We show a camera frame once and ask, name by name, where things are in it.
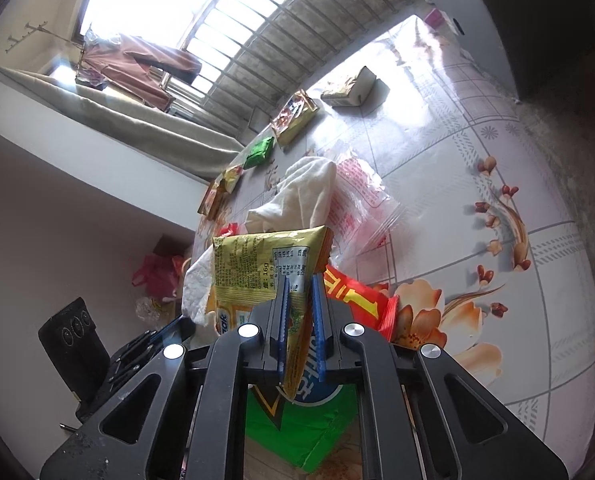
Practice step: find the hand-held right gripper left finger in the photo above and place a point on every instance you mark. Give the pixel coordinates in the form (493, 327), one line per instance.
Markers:
(282, 312)

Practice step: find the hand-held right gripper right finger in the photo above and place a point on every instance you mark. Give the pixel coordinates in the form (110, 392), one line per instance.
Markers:
(319, 320)

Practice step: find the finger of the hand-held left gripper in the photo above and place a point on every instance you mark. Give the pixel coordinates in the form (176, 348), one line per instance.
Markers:
(142, 344)

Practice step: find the yellow snack packet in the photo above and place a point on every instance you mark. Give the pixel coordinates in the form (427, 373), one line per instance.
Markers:
(247, 265)

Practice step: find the large green snack packet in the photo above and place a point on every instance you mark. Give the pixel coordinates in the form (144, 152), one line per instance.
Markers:
(302, 430)

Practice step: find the clear crumpled plastic bag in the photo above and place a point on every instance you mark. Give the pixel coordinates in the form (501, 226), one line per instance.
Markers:
(150, 308)

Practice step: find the red snack packet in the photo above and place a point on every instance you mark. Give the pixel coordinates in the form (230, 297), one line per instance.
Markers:
(360, 300)

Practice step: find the red plastic bag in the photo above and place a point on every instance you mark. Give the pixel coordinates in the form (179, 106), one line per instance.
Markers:
(157, 277)

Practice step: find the white crumpled plastic bag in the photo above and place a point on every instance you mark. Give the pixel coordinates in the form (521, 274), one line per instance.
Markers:
(197, 290)

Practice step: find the small red wrapper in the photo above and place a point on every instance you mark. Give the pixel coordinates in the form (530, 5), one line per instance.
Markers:
(230, 229)

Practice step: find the white cloth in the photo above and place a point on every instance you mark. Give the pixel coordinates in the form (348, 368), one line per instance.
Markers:
(302, 195)

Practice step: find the clear red-printed plastic bag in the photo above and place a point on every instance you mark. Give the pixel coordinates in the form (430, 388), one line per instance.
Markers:
(362, 195)

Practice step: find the brown orange packet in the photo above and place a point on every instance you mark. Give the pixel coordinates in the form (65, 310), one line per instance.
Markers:
(212, 200)

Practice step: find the small yellow packet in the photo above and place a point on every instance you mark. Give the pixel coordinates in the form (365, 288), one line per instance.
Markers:
(231, 179)

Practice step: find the small green packet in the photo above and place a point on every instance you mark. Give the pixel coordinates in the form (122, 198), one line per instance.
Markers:
(258, 152)

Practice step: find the orange snack packet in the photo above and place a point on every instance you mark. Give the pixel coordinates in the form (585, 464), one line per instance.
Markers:
(295, 117)

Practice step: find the small cardboard box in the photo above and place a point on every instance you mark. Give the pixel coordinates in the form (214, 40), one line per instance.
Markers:
(350, 87)

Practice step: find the floral tablecloth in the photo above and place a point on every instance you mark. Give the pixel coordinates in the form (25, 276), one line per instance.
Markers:
(452, 110)

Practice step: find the pink hanging garment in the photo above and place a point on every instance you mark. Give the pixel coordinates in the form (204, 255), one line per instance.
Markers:
(137, 62)

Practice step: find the metal window grille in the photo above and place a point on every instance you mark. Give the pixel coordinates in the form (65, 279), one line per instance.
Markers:
(297, 25)

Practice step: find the metal coat rack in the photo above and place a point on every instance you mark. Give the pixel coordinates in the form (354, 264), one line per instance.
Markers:
(32, 35)

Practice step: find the small pink container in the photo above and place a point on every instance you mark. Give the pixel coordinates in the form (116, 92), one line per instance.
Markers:
(435, 17)

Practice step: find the grey cabinet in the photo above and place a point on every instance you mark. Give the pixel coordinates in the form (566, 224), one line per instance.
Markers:
(527, 20)

